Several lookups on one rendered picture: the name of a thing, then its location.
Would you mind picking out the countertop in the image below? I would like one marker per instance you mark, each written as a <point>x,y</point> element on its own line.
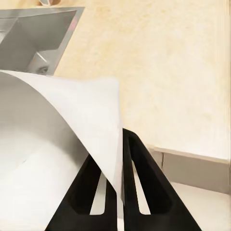
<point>173,59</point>

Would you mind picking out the cabinet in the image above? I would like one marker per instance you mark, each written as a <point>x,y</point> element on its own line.
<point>205,174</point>

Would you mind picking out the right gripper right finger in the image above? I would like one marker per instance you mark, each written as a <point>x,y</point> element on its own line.
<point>168,211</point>

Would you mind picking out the paper coffee filter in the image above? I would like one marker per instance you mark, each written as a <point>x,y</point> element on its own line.
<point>48,127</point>

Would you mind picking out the drop in sink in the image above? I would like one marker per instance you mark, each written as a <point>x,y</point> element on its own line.
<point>34,40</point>

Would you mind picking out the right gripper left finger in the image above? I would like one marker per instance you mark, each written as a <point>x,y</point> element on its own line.
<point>73,213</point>

